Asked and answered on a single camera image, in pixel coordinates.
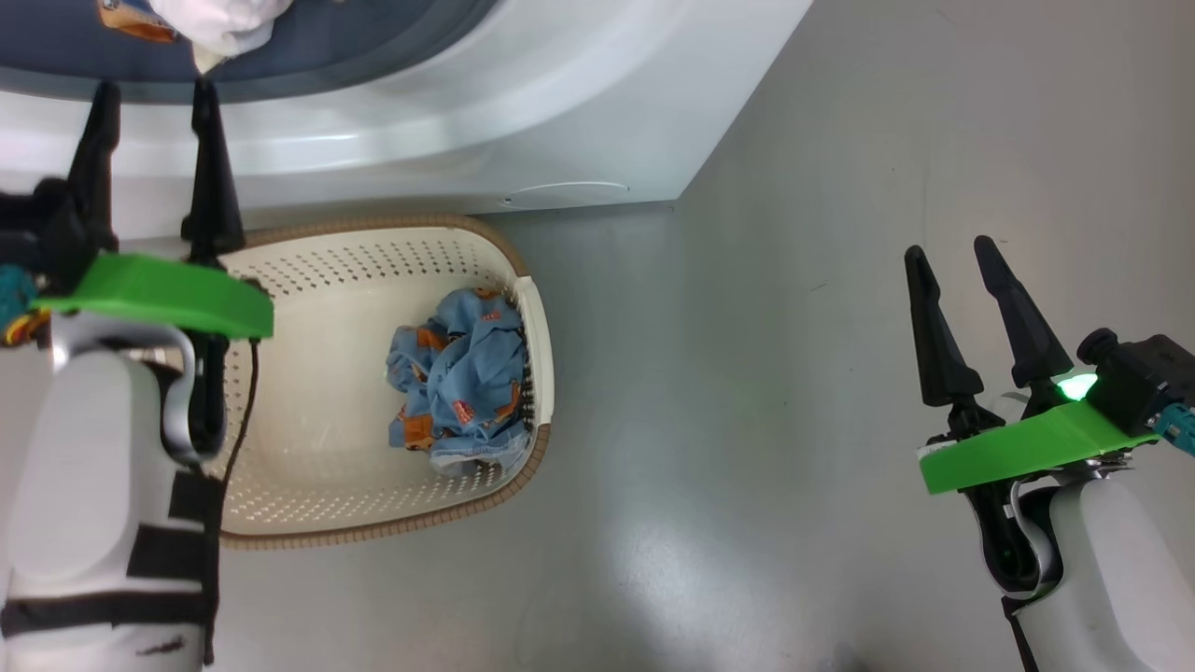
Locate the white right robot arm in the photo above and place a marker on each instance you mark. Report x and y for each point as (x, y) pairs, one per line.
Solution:
(1120, 579)

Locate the white light blue garment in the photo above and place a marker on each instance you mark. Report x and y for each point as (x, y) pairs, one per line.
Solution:
(224, 28)

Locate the white front-load washing machine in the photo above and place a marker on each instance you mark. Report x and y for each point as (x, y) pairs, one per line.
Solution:
(560, 93)

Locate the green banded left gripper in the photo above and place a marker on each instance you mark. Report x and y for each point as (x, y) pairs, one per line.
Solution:
(168, 294)

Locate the blue garment with orange print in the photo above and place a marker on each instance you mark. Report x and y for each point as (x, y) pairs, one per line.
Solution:
(467, 373)

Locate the cream perforated laundry basket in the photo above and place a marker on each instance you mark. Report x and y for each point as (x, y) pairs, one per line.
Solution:
(308, 439)

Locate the round white filter cover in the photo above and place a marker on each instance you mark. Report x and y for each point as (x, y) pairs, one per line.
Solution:
(569, 194)

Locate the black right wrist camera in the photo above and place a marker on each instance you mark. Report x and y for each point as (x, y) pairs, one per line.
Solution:
(1139, 373)

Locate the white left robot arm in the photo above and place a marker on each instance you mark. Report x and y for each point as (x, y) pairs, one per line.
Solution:
(84, 485)

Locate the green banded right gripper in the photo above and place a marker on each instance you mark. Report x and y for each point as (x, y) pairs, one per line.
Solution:
(1027, 448)

